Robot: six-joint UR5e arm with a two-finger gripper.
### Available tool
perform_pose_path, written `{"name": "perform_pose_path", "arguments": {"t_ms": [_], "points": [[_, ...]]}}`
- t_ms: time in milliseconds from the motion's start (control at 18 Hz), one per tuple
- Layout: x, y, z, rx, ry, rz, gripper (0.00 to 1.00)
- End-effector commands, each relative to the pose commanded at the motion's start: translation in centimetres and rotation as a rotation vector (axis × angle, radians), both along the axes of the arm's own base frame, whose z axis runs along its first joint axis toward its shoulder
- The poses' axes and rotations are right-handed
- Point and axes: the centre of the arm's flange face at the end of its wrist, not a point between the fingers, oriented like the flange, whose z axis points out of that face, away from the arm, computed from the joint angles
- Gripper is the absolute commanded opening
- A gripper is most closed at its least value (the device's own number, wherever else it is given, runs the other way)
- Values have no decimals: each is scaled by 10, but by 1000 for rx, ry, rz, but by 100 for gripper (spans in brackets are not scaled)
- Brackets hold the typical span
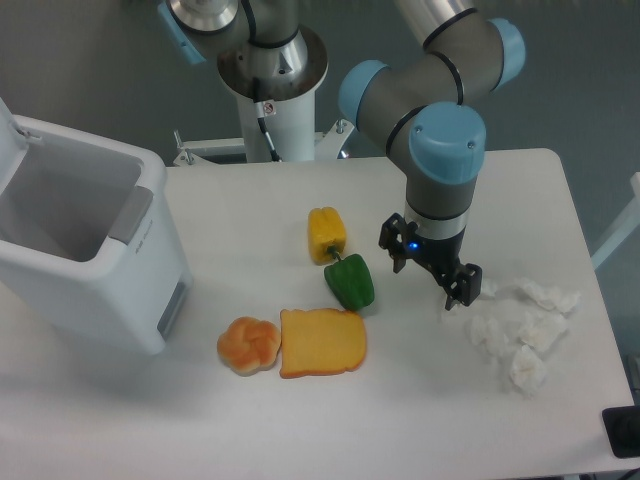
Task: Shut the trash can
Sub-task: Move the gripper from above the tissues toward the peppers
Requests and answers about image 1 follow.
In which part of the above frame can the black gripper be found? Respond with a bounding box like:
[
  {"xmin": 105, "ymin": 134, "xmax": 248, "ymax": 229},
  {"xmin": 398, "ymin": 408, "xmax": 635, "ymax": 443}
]
[{"xmin": 378, "ymin": 213, "xmax": 483, "ymax": 311}]

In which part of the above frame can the white trash can lid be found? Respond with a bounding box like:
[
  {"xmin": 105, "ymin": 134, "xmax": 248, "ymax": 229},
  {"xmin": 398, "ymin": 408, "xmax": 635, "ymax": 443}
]
[{"xmin": 0, "ymin": 100, "xmax": 42, "ymax": 192}]

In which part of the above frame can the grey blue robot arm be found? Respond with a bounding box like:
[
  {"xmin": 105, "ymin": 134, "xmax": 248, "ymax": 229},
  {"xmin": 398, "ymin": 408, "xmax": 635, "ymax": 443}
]
[{"xmin": 159, "ymin": 1, "xmax": 526, "ymax": 306}]

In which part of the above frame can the white trash can body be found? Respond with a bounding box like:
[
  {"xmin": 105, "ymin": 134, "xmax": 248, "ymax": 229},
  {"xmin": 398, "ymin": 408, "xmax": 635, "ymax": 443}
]
[{"xmin": 1, "ymin": 114, "xmax": 193, "ymax": 355}]

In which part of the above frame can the green bell pepper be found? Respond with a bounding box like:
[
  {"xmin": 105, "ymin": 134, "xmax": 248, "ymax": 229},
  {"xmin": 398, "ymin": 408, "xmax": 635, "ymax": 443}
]
[{"xmin": 324, "ymin": 254, "xmax": 375, "ymax": 311}]

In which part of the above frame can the crumpled tissue middle left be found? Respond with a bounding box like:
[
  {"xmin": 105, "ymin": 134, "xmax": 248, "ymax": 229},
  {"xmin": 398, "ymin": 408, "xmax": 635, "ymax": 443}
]
[{"xmin": 468, "ymin": 315, "xmax": 509, "ymax": 358}]

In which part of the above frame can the yellow bell pepper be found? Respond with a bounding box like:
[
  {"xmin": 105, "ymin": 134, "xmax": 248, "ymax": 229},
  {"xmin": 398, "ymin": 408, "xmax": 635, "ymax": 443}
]
[{"xmin": 307, "ymin": 207, "xmax": 347, "ymax": 265}]

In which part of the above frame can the crumpled tissue middle right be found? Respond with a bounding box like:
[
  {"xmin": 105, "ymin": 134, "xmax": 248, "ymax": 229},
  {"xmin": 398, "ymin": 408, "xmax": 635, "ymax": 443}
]
[{"xmin": 518, "ymin": 311, "xmax": 568, "ymax": 353}]

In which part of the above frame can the toast bread slice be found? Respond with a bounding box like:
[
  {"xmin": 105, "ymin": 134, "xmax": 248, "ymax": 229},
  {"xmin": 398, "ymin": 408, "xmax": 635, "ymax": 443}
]
[{"xmin": 280, "ymin": 308, "xmax": 367, "ymax": 379}]

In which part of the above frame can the crumpled tissue top right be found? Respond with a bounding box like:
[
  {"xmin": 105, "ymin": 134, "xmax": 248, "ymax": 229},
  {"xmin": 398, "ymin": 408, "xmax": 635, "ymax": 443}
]
[{"xmin": 515, "ymin": 278, "xmax": 581, "ymax": 315}]

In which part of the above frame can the crumpled tissue bottom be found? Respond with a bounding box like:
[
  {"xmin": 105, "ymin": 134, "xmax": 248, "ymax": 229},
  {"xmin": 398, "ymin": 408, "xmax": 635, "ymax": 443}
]
[{"xmin": 500, "ymin": 345, "xmax": 547, "ymax": 398}]

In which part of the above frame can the knotted bread roll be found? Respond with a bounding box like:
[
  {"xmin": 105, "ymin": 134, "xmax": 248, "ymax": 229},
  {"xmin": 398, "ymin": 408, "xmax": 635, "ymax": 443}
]
[{"xmin": 216, "ymin": 317, "xmax": 281, "ymax": 376}]

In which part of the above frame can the black device at edge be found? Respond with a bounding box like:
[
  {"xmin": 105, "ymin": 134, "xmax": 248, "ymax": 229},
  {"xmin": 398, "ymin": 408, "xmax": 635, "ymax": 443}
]
[{"xmin": 602, "ymin": 405, "xmax": 640, "ymax": 459}]

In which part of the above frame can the white pedestal foot frame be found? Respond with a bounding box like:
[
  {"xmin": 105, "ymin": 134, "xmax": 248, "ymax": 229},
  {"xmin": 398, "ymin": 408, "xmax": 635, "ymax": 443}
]
[{"xmin": 172, "ymin": 118, "xmax": 357, "ymax": 166}]

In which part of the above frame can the white frame at right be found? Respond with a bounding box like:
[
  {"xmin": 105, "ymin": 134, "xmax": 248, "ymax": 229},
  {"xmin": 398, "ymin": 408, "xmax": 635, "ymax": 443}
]
[{"xmin": 590, "ymin": 172, "xmax": 640, "ymax": 274}]

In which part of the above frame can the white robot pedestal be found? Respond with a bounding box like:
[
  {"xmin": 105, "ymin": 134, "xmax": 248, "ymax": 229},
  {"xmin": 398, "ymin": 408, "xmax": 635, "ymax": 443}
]
[{"xmin": 216, "ymin": 24, "xmax": 330, "ymax": 163}]

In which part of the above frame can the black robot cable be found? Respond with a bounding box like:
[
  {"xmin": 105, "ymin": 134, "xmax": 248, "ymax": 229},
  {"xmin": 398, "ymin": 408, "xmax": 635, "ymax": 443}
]
[{"xmin": 249, "ymin": 77, "xmax": 284, "ymax": 163}]

